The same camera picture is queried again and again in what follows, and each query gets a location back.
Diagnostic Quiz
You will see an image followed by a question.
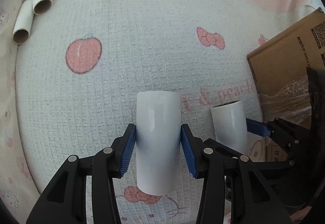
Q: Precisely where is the white paper tube pair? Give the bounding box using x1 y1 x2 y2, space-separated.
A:
136 91 181 196
210 100 249 154

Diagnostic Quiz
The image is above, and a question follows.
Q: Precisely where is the brown cardboard box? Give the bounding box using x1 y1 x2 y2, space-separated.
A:
246 7 325 162

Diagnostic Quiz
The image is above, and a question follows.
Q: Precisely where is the pink white Hello Kitty blanket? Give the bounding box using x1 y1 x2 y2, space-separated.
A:
15 0 323 224

